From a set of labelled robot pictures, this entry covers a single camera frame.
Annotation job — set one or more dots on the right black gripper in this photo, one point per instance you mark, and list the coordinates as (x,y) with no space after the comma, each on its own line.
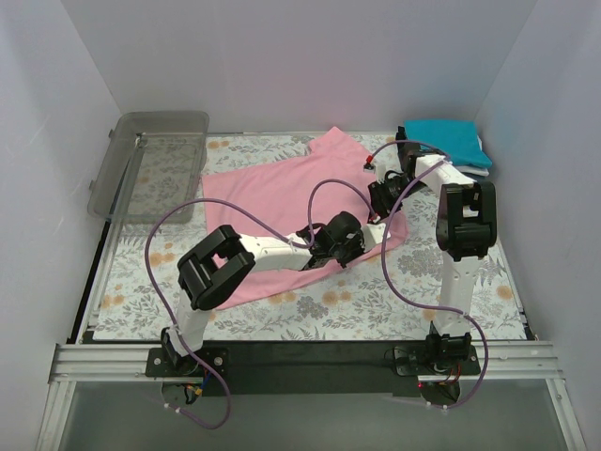
(405,147)

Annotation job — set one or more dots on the pink t shirt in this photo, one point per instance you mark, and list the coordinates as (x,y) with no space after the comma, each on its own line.
(285,190)

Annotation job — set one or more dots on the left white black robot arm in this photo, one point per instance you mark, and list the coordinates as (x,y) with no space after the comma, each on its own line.
(210,273)

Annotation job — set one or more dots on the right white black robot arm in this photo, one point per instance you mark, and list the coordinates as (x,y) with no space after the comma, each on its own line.
(466,228)

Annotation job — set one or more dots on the teal folded t shirt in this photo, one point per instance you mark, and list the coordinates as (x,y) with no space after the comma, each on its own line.
(457,138)

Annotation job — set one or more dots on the grey blue folded t shirt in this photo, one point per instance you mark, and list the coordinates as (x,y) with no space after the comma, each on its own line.
(475,178)

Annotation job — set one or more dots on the clear plastic bin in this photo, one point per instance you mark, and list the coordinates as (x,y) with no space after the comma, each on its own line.
(152,164)

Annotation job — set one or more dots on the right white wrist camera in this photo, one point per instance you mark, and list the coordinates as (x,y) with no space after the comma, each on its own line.
(378,169)

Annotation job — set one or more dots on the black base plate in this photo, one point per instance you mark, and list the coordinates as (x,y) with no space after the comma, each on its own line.
(320,367)

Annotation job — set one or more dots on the aluminium frame rail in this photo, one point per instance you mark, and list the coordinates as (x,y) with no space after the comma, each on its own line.
(307,396)

